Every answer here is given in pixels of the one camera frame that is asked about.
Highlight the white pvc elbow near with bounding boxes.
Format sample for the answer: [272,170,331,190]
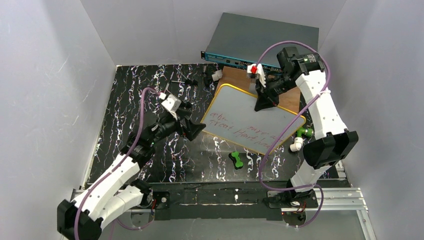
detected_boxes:
[289,137,304,152]

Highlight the yellow framed whiteboard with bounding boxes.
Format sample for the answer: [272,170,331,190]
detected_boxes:
[201,83,306,155]

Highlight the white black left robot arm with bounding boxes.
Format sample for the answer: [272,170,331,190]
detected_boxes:
[56,100,206,240]

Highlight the green black whiteboard eraser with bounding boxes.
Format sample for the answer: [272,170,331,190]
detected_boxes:
[228,151,244,170]

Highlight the white pvc elbow far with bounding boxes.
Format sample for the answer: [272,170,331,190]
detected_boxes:
[211,70,223,82]

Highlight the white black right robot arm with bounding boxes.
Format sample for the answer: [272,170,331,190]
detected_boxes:
[248,46,359,209]

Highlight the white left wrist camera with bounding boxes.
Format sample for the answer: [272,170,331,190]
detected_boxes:
[159,92,182,117]

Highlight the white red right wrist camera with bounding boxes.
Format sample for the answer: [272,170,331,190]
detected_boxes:
[246,63,266,88]

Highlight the teal grey network switch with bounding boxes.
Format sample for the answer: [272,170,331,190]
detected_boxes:
[200,12,320,69]

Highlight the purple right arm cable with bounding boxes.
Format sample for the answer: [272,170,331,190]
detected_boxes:
[255,40,332,229]

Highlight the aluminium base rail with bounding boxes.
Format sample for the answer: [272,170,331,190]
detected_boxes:
[57,181,367,240]

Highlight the brown wooden board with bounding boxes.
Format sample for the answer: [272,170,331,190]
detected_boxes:
[215,66,301,113]

